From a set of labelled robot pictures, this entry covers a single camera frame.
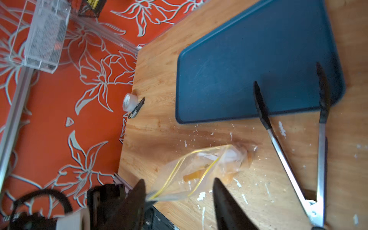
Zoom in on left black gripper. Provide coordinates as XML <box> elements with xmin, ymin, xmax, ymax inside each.
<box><xmin>54</xmin><ymin>183</ymin><xmax>156</xmax><ymax>230</ymax></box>

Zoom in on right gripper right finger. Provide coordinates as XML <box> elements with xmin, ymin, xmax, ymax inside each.
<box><xmin>213</xmin><ymin>178</ymin><xmax>258</xmax><ymax>230</ymax></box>

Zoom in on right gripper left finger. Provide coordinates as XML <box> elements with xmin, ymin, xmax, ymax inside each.
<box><xmin>100</xmin><ymin>179</ymin><xmax>146</xmax><ymax>230</ymax></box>

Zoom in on clear zip bag white labels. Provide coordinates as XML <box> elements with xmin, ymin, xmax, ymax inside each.
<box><xmin>146</xmin><ymin>142</ymin><xmax>257</xmax><ymax>202</ymax></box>

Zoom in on metal kitchen tongs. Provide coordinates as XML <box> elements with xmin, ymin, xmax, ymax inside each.
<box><xmin>252</xmin><ymin>62</ymin><xmax>331</xmax><ymax>230</ymax></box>

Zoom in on black marker pen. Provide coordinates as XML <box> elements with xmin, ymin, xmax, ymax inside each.
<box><xmin>128</xmin><ymin>97</ymin><xmax>145</xmax><ymax>119</ymax></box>

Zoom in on clear tape roll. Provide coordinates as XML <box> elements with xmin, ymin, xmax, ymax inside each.
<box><xmin>122</xmin><ymin>94</ymin><xmax>139</xmax><ymax>112</ymax></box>

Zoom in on teal plastic tray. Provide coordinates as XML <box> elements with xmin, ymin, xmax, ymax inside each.
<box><xmin>175</xmin><ymin>1</ymin><xmax>346</xmax><ymax>124</ymax></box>

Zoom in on clear acrylic wall bin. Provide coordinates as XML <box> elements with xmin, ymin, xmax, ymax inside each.
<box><xmin>9</xmin><ymin>0</ymin><xmax>71</xmax><ymax>74</ymax></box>

